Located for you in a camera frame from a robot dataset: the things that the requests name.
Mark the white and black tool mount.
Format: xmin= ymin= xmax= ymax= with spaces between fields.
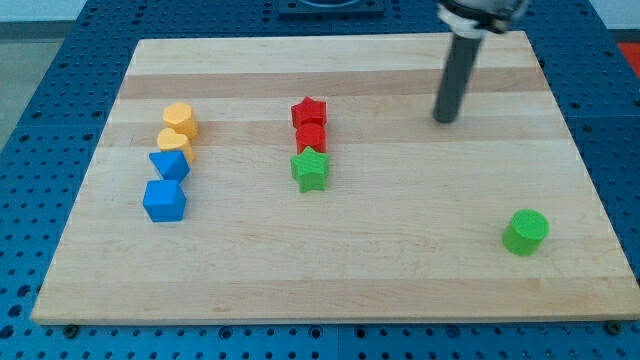
xmin=437 ymin=0 xmax=529 ymax=39

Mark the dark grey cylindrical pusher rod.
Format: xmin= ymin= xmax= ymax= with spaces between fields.
xmin=432 ymin=34 xmax=483 ymax=123

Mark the red star block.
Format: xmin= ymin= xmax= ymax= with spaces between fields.
xmin=291 ymin=97 xmax=327 ymax=129

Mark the green star block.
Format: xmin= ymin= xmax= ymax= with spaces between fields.
xmin=290 ymin=146 xmax=330 ymax=193

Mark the red cylinder block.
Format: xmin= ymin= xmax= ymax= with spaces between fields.
xmin=295 ymin=123 xmax=326 ymax=154

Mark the wooden board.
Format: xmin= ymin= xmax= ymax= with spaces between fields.
xmin=31 ymin=31 xmax=639 ymax=325

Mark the green cylinder block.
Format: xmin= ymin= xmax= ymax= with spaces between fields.
xmin=502 ymin=209 xmax=550 ymax=256

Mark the yellow hexagon block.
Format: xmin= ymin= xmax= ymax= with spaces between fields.
xmin=162 ymin=102 xmax=199 ymax=139

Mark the yellow heart block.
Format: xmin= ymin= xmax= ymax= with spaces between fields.
xmin=156 ymin=128 xmax=196 ymax=163

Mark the blue triangle block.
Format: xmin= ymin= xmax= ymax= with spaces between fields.
xmin=149 ymin=150 xmax=191 ymax=182

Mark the blue cube block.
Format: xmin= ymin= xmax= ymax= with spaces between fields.
xmin=143 ymin=180 xmax=186 ymax=222

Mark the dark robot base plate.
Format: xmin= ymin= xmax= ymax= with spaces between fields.
xmin=274 ymin=0 xmax=386 ymax=20

